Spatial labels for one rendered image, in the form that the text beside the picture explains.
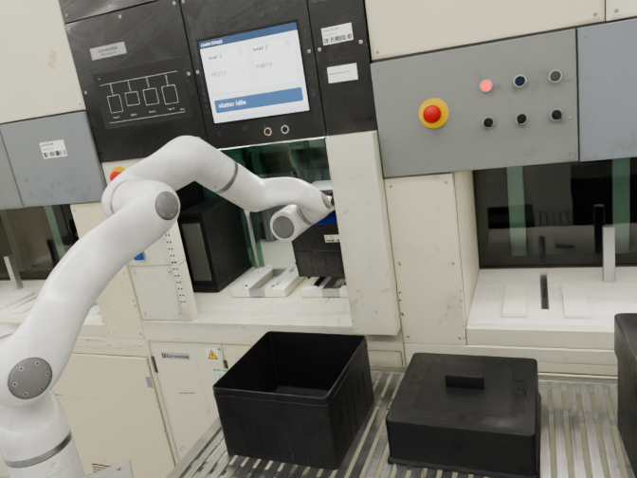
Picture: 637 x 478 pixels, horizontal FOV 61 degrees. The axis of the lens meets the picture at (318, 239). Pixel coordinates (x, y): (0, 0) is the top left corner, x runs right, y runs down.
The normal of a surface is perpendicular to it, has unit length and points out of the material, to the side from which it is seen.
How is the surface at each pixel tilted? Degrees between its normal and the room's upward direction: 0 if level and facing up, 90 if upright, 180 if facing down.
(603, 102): 90
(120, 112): 90
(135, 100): 90
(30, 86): 90
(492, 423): 0
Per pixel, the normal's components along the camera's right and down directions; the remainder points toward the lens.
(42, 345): 0.80, -0.33
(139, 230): 0.24, 0.55
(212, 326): -0.35, 0.30
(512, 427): -0.14, -0.95
